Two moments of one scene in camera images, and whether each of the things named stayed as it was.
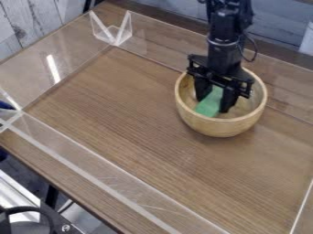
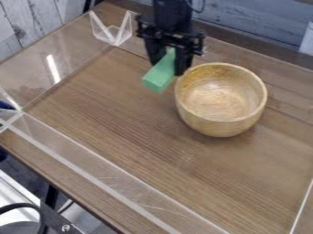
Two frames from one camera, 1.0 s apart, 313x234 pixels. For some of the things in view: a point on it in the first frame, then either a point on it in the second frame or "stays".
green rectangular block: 211,105 to 162,74
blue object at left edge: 7,105 stays
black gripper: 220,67 to 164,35
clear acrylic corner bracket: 113,35 stays
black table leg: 51,196 stays
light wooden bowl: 228,123 stays
